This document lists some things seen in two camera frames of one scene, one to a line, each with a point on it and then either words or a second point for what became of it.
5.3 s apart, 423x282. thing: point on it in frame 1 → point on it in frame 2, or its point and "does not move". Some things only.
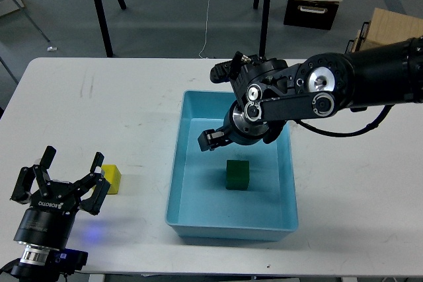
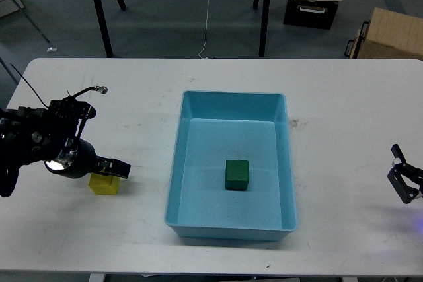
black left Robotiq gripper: [48, 221] → [78, 158]
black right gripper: [241, 131] → [406, 193]
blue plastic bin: [235, 191] does not move
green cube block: [237, 174] does not move
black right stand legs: [266, 14] does not move
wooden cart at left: [10, 2] does not move
